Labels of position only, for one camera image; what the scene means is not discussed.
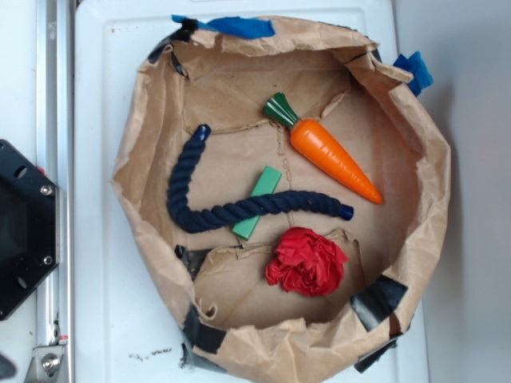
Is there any orange plastic toy carrot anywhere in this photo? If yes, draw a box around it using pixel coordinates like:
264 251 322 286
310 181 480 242
263 93 383 204

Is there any green rectangular block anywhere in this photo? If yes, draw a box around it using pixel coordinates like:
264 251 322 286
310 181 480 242
231 165 283 242

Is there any brown paper bag bin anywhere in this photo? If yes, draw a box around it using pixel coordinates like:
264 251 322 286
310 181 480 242
113 17 450 382

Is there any crumpled red paper ball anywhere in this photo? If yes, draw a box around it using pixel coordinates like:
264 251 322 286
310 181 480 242
265 227 348 297

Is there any blue tape piece top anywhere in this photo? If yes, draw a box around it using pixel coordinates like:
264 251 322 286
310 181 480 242
172 14 275 39

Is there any blue tape piece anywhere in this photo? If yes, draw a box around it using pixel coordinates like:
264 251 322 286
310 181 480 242
394 51 434 97
172 14 275 39

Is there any white plastic tray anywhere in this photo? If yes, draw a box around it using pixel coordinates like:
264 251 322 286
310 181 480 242
73 0 431 383

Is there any blue tape piece right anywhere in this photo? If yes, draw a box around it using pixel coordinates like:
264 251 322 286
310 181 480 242
394 51 434 97

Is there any dark blue twisted rope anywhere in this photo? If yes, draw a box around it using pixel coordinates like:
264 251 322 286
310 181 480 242
166 124 355 235

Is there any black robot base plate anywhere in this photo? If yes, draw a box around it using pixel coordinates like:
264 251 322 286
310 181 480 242
1 140 58 321

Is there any aluminium extrusion rail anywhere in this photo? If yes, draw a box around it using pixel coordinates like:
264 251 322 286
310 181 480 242
36 1 77 382

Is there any metal corner bracket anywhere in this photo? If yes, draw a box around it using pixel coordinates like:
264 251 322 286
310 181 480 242
24 345 68 383

